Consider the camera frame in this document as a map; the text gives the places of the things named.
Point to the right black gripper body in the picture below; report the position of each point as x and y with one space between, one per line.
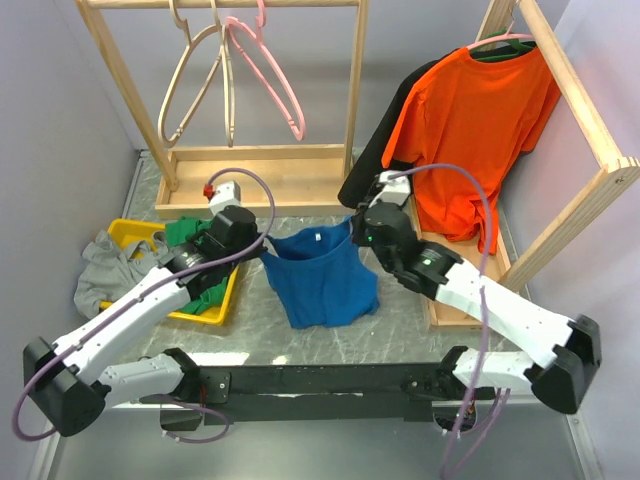
362 236

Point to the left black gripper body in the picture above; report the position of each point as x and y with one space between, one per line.
244 256

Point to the blue tank top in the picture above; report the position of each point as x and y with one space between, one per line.
319 278

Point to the yellow plastic tray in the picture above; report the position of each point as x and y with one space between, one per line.
126 232

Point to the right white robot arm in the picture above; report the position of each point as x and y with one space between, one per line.
557 357

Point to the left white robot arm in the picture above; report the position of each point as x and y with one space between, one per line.
74 379

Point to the middle beige wooden hanger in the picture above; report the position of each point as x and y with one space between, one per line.
228 77

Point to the green hanger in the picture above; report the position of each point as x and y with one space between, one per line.
513 48

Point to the pink hanger under orange shirt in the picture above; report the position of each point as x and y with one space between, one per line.
507 36

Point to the green shirt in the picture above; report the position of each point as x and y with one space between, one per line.
179 232

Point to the black shirt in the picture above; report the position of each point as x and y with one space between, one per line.
454 110

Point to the back wooden clothes rack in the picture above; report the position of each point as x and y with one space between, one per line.
295 179

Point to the wooden clothes rack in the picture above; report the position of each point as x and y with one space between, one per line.
295 179
571 235

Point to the right wooden clothes rack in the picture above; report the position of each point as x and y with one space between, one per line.
571 235

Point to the grey shirt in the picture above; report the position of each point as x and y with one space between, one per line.
112 271

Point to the orange t-shirt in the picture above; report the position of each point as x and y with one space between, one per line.
451 202

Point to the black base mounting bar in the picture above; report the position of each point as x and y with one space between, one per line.
322 392

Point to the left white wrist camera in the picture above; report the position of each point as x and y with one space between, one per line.
221 196

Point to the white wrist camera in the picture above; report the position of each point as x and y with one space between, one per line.
221 196
391 187

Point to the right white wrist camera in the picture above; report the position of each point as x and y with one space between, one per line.
391 187

